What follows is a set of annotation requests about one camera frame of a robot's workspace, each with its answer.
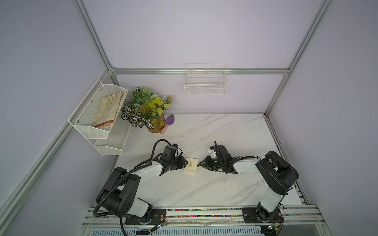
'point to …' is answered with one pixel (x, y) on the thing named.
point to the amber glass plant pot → (158, 123)
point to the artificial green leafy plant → (144, 106)
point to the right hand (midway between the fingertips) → (201, 166)
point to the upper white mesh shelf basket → (95, 116)
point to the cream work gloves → (108, 107)
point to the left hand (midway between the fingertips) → (185, 164)
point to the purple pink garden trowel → (169, 120)
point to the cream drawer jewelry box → (191, 167)
